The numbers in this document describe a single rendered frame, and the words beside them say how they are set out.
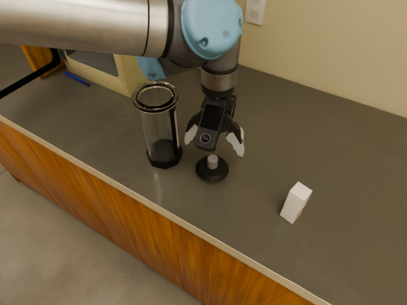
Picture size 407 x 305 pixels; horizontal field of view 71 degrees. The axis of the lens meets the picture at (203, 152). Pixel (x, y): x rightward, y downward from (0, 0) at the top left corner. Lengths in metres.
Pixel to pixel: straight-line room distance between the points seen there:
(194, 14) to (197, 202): 0.51
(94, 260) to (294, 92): 1.35
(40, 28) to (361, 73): 0.98
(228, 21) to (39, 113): 0.86
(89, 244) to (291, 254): 1.34
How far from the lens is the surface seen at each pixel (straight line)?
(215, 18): 0.35
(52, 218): 2.01
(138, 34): 0.34
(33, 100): 1.18
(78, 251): 1.84
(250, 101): 1.03
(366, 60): 1.11
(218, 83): 0.56
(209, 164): 0.75
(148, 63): 0.47
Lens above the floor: 1.58
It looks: 49 degrees down
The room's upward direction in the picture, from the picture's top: straight up
